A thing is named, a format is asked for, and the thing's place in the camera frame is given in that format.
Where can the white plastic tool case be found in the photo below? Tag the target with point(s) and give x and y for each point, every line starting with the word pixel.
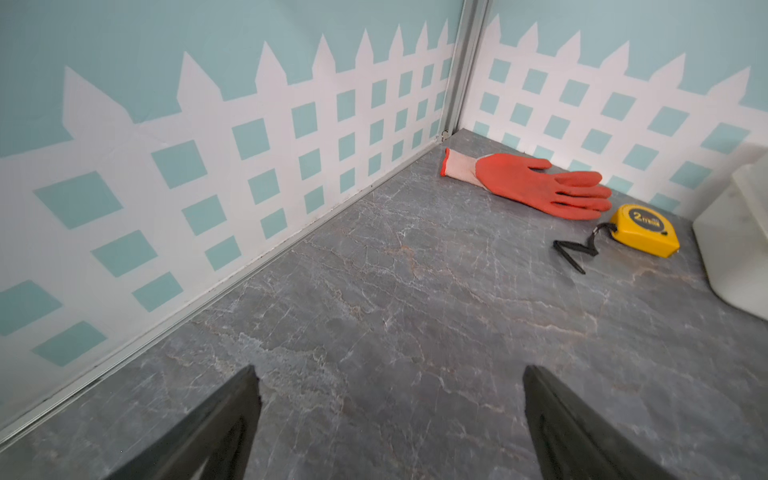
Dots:
pixel 731 234

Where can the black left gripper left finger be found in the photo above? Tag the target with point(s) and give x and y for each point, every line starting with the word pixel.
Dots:
pixel 213 441

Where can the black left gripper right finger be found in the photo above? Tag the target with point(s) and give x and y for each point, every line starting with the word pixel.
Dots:
pixel 572 441

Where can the yellow tape measure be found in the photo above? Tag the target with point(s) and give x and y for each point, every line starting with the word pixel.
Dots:
pixel 645 230

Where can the red work glove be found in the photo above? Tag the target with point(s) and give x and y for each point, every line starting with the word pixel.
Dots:
pixel 526 180

